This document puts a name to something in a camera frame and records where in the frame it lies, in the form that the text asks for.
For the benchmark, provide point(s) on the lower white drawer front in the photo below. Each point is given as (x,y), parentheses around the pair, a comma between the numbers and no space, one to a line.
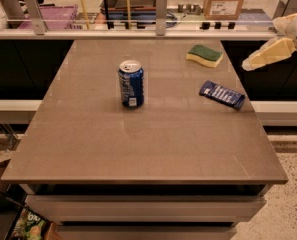
(145,233)

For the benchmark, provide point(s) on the left metal railing post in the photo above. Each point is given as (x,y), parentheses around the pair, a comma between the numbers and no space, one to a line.
(35,16)

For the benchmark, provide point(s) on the blue snack bar wrapper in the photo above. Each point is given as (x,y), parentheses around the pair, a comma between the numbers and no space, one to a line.
(222,94)

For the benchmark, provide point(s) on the middle metal railing post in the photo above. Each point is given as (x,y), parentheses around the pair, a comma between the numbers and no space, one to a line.
(161,12)

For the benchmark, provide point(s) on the cardboard box with label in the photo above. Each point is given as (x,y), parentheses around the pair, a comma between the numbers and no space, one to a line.
(222,9)

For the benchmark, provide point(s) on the green chip bag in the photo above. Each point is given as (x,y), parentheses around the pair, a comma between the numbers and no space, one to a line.
(29,226)

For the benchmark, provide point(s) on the white drawer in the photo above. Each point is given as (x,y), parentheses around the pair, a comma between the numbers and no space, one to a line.
(145,233)
(90,208)

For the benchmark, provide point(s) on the blue pepsi can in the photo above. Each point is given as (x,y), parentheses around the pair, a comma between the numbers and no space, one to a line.
(131,80)

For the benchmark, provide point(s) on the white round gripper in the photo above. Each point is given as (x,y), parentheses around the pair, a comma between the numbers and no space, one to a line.
(278,48)

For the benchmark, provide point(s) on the green and yellow sponge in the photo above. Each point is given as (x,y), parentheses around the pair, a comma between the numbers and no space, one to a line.
(204,56)

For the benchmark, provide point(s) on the upper white drawer front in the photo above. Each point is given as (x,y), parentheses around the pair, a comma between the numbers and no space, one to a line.
(90,208)

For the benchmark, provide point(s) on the purple plastic crate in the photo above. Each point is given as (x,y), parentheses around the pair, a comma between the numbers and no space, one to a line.
(53,18)

